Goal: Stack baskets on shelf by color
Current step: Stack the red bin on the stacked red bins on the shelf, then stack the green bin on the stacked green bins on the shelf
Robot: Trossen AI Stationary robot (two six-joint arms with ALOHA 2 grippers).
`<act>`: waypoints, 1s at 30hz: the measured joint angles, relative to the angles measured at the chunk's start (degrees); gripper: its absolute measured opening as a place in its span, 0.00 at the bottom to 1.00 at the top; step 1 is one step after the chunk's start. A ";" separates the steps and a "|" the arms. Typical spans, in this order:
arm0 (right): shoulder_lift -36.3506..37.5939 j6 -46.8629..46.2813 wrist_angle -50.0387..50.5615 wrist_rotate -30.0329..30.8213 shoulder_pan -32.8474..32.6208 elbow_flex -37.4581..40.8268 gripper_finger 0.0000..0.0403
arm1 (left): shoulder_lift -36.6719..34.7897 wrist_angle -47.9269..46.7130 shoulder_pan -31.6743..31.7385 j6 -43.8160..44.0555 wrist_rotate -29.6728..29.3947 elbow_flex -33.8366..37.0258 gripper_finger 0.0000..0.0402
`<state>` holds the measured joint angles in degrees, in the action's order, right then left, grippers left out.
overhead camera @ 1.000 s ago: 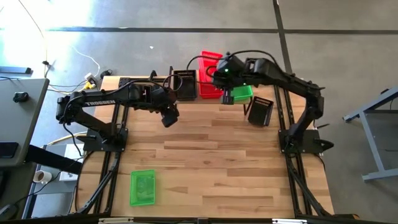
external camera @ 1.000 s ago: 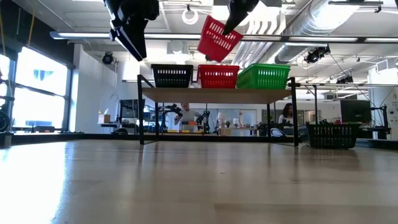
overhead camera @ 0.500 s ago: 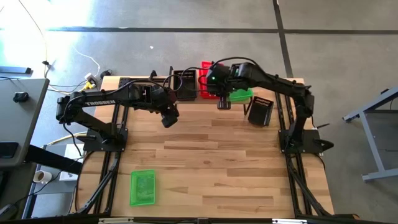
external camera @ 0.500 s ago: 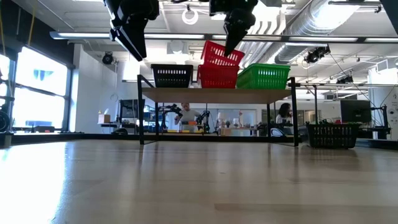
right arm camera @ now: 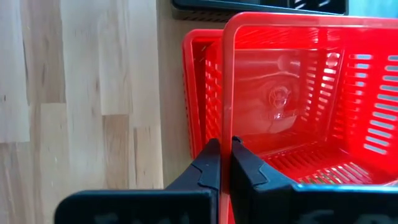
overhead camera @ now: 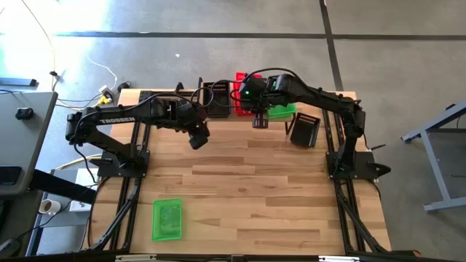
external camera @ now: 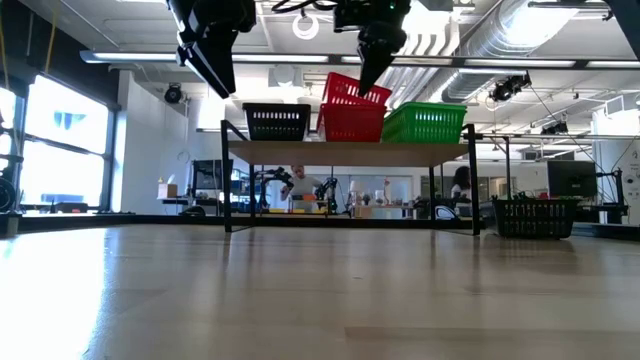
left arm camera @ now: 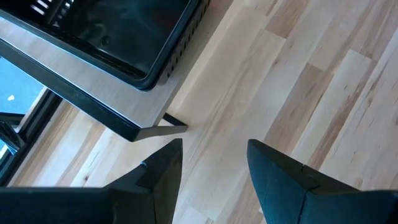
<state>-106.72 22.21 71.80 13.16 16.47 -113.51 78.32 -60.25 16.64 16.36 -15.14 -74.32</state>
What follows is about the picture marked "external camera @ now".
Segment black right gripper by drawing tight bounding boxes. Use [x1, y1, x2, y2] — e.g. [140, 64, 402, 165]
[333, 0, 412, 97]

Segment wooden shelf with black legs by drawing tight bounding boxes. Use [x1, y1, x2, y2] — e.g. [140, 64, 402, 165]
[220, 118, 482, 237]

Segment person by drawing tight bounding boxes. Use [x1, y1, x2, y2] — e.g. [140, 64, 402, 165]
[449, 165, 475, 201]
[279, 164, 324, 214]

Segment large black monitor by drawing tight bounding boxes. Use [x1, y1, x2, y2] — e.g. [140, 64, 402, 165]
[546, 159, 599, 199]

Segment black ceiling device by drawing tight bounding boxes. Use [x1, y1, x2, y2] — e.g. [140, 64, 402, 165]
[488, 73, 533, 104]

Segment silver ventilation duct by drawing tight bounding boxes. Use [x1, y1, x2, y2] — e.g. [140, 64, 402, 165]
[439, 0, 581, 104]

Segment black window frame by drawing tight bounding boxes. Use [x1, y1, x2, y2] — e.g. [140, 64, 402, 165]
[0, 69, 121, 214]

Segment black aluminium table frame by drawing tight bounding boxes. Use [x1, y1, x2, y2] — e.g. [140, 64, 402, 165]
[0, 212, 640, 241]

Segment white ceiling pipes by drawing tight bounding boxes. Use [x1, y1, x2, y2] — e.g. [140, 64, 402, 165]
[384, 29, 461, 109]

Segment long ceiling light bar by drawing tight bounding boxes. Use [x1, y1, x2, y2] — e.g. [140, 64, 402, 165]
[78, 48, 640, 71]

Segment small black monitor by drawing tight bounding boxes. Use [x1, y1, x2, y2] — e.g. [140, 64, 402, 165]
[192, 159, 225, 192]

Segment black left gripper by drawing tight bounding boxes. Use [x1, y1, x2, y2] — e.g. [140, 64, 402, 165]
[166, 0, 257, 100]

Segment white cable coil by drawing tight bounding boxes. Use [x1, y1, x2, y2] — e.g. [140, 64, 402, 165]
[291, 11, 321, 42]

